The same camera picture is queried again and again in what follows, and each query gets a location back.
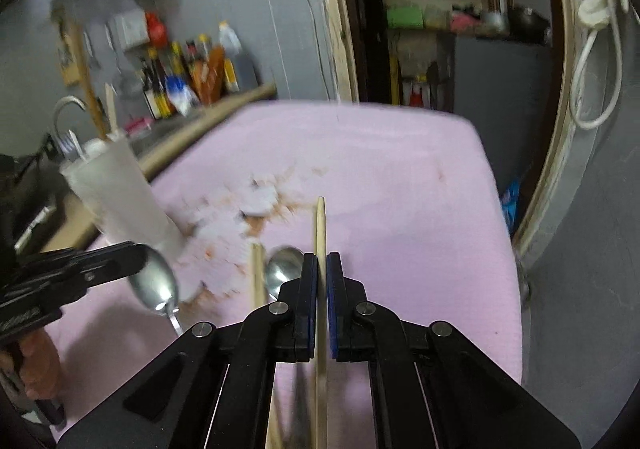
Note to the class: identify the metal fork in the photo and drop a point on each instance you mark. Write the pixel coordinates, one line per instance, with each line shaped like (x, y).
(76, 146)
(64, 144)

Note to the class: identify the white and blue bag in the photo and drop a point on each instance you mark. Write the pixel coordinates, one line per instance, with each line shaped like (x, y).
(181, 96)

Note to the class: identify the blue plastic packet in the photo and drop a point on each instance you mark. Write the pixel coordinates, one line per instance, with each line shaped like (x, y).
(511, 204)

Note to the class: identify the wooden chopstick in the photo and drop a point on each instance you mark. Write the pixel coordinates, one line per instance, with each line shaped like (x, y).
(97, 114)
(320, 229)
(257, 274)
(112, 109)

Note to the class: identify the plastic oil jug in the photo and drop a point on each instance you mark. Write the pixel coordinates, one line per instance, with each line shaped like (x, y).
(231, 54)

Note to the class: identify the pink flower print tablecloth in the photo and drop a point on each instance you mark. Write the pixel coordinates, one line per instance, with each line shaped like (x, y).
(390, 209)

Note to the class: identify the wooden door frame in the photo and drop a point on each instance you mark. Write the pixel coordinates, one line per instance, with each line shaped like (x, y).
(342, 54)

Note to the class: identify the orange spice bag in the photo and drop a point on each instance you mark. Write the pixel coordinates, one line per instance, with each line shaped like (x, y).
(209, 76)

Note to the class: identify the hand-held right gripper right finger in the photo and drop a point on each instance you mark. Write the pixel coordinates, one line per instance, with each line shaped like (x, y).
(333, 299)

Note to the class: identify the metal pot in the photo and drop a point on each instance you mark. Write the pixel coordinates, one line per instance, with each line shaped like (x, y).
(494, 23)

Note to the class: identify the metal mesh strainer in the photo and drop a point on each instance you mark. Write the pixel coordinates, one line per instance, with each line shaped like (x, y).
(127, 79)

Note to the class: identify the white wall box holder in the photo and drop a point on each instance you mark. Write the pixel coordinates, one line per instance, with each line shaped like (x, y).
(129, 30)

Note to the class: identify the pink sponge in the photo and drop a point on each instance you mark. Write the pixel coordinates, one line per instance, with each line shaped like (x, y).
(139, 125)

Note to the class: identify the wooden knife board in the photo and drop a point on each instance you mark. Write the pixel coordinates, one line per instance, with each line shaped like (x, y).
(70, 49)

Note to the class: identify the red plastic bag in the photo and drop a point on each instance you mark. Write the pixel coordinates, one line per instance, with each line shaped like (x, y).
(156, 29)

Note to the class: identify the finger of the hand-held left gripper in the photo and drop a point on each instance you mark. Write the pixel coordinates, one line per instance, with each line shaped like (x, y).
(50, 294)
(85, 264)

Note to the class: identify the curved steel faucet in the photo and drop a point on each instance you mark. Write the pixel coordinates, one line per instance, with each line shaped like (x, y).
(65, 104)

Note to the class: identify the person's left hand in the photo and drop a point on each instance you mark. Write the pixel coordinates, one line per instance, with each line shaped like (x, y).
(45, 364)

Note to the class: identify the white plastic utensil holder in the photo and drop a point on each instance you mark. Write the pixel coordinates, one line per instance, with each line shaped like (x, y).
(120, 199)

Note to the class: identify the green box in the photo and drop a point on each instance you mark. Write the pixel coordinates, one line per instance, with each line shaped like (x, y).
(405, 16)

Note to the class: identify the row of sauce bottles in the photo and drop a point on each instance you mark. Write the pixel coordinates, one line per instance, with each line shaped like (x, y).
(160, 89)

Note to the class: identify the pink cloth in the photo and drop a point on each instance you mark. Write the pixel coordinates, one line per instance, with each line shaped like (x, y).
(465, 21)

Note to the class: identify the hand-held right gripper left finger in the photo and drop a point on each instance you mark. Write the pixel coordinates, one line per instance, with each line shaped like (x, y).
(311, 294)

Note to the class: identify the metal spoon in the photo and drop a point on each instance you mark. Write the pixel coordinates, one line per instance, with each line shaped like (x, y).
(155, 279)
(280, 269)

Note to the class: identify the black pot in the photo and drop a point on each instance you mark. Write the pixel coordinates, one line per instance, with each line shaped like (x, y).
(529, 24)

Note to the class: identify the grey cabinet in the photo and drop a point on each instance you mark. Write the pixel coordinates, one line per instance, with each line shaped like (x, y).
(500, 94)

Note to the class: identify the metal peeler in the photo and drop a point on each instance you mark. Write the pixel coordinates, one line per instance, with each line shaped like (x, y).
(88, 49)

